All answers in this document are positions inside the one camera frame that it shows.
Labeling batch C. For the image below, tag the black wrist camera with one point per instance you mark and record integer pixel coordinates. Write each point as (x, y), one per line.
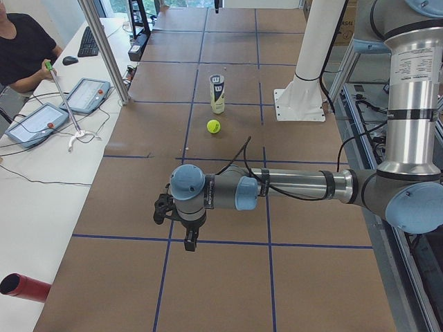
(162, 206)

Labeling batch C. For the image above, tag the red cylinder tube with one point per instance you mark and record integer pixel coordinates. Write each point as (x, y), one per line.
(21, 286)

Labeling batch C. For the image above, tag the grey tablet pendant far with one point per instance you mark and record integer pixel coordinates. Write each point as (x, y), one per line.
(87, 95)

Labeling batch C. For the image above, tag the green handled grabber stick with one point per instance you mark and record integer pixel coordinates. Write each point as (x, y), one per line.
(79, 132)

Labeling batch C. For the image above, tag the black keyboard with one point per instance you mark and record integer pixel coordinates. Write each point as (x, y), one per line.
(88, 46)

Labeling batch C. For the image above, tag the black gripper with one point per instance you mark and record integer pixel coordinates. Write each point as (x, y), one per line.
(190, 225)

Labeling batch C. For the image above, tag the yellow tennis ball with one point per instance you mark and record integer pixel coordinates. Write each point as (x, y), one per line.
(213, 126)

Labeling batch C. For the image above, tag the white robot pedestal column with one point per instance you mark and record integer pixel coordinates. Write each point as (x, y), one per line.
(301, 100)

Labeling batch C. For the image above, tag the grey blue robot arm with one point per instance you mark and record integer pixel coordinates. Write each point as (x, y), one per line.
(404, 189)

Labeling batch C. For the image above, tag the person in black shirt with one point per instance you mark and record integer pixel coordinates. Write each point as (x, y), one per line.
(25, 49)

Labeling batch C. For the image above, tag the cardboard box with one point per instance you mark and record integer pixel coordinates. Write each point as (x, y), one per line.
(341, 24)

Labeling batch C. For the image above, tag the black computer mouse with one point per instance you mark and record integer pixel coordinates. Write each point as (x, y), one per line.
(69, 60)

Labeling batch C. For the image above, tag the grey tablet pendant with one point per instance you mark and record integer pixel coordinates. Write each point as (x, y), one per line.
(36, 127)
(87, 95)

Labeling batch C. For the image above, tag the grey tablet pendant near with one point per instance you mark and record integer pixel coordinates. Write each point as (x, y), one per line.
(36, 127)

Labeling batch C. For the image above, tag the black power strip box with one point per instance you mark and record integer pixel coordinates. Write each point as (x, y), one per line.
(137, 48)

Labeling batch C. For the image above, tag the clear tennis ball can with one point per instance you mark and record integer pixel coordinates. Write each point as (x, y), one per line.
(217, 93)

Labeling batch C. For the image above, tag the aluminium frame post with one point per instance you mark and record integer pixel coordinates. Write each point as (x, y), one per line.
(94, 22)

